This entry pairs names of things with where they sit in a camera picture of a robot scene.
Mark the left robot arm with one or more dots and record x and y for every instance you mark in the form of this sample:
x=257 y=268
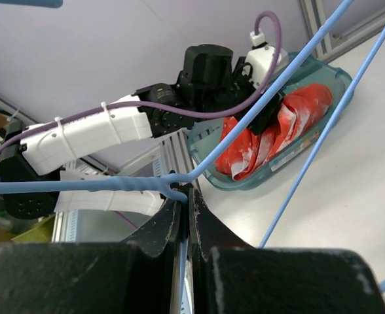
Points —
x=208 y=87

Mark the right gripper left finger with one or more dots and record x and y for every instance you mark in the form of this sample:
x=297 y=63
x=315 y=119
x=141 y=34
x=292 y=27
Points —
x=140 y=274

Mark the teal plastic tray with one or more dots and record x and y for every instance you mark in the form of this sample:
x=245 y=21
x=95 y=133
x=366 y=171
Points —
x=311 y=71

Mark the aluminium frame left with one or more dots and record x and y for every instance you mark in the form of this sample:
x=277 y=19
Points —
x=362 y=20

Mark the light blue hanger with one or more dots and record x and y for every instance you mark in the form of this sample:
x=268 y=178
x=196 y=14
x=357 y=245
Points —
x=34 y=200

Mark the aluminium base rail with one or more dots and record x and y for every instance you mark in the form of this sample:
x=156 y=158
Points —
x=148 y=158

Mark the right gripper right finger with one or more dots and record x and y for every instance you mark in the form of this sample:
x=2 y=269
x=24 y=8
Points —
x=231 y=276

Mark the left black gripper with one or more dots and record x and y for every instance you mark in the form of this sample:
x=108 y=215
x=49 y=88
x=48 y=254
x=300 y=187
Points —
x=266 y=116

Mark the orange white trousers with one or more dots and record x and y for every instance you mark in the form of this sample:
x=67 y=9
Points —
x=299 y=111

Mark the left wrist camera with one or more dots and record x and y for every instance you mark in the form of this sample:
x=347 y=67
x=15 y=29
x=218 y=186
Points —
x=258 y=59

